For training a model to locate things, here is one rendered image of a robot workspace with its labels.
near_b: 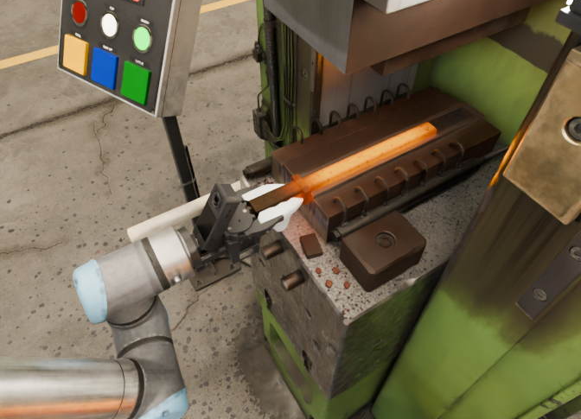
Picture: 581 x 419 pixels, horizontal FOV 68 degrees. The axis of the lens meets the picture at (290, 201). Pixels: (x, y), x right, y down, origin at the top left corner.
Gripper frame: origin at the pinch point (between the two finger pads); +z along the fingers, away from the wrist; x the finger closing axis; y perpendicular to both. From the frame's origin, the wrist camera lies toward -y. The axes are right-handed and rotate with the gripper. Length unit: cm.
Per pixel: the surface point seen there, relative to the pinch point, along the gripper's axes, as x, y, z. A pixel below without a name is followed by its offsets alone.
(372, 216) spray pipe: 9.6, 3.4, 10.9
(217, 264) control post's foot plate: -55, 99, -3
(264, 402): 2, 100, -12
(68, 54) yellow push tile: -64, 0, -23
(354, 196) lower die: 5.9, 0.9, 9.5
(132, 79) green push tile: -44.5, -1.6, -13.2
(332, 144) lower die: -7.2, 1.0, 13.8
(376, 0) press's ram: 10.9, -37.4, 2.9
